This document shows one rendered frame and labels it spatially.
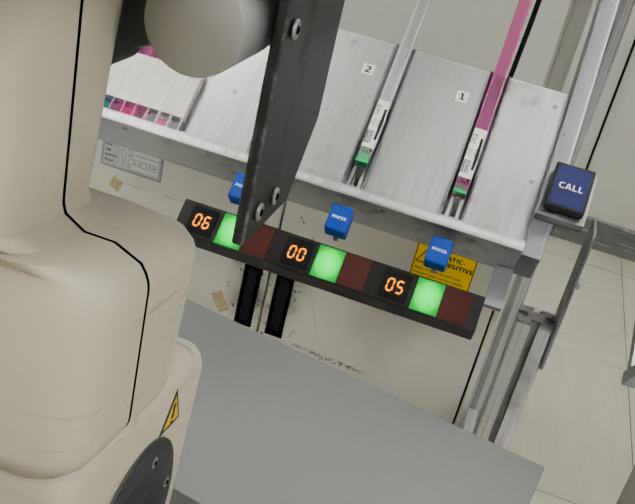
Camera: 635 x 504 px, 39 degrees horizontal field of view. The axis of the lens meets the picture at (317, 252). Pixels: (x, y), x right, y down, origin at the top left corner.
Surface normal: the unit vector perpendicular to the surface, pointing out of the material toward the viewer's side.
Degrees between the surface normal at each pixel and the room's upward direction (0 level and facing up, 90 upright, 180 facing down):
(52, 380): 82
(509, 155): 46
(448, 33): 90
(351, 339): 90
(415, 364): 90
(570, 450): 0
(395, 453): 0
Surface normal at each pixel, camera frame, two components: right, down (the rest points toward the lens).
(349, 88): -0.05, -0.33
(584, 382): 0.21, -0.87
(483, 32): -0.28, 0.38
